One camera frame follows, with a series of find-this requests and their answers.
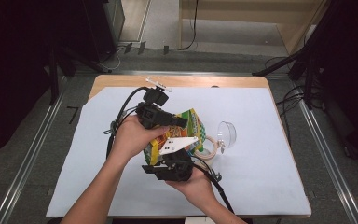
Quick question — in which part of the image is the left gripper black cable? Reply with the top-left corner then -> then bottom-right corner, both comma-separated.
103,86 -> 150,160

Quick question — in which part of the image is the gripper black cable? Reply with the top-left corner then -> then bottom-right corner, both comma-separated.
190,155 -> 235,214
103,86 -> 150,160

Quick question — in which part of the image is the thin black hanging cable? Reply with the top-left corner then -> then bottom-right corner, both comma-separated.
171,0 -> 200,52

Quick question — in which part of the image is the clear glass measuring cup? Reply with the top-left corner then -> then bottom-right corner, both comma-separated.
194,120 -> 238,169

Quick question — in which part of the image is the black cabinet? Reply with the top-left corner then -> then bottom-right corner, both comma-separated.
83,0 -> 126,63

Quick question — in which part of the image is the black stand with slanted legs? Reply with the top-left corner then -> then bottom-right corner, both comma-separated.
251,0 -> 334,104

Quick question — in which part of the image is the bundle of black floor cables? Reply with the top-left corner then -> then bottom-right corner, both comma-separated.
264,55 -> 309,138

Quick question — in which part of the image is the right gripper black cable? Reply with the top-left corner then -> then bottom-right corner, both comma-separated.
190,155 -> 235,214

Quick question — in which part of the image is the dark curtain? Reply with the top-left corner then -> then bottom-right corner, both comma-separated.
307,0 -> 358,162
0,0 -> 88,162

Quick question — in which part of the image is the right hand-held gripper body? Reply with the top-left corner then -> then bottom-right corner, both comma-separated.
155,135 -> 200,182

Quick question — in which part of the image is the person's right hand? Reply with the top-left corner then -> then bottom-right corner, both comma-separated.
165,167 -> 218,210

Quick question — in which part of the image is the person's left hand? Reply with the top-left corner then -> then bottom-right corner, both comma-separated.
108,114 -> 170,164

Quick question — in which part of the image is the light wooden shelf unit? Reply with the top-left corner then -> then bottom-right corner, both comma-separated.
178,0 -> 330,55

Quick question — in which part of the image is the long metal floor rail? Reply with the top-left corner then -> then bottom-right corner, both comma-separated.
292,80 -> 358,224
0,77 -> 68,224

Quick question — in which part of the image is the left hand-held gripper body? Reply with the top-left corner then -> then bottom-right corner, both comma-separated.
135,77 -> 172,130

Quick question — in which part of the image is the white box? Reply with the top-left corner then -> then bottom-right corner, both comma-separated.
185,217 -> 217,224

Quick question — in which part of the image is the green yellow refill pouch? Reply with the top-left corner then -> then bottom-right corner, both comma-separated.
143,107 -> 207,166

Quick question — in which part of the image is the black stand with upright post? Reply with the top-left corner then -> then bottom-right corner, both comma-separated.
48,46 -> 113,105

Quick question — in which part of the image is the light blue table mat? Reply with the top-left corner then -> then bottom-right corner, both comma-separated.
46,86 -> 312,217

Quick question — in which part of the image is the white floor cable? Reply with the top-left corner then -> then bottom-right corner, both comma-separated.
101,46 -> 129,71

